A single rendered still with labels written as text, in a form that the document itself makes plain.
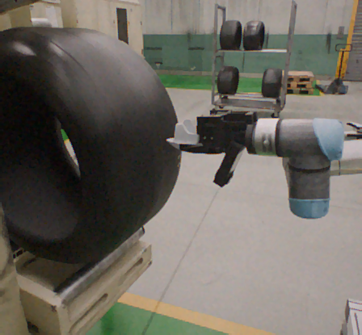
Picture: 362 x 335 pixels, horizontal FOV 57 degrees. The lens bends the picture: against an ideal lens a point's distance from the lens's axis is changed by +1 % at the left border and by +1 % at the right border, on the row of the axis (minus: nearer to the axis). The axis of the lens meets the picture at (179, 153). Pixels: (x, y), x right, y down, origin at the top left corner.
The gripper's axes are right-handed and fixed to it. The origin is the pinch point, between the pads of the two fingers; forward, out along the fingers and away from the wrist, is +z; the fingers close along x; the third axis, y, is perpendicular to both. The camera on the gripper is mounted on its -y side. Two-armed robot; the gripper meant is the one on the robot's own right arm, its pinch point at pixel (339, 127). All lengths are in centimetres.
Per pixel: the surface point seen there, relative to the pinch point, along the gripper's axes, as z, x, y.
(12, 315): 13, -145, -3
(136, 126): 0, -113, -39
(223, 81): 321, 319, 86
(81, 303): 8, -132, 2
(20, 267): 40, -136, 8
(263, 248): 47, 13, 109
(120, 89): 5, -112, -46
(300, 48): 459, 884, 129
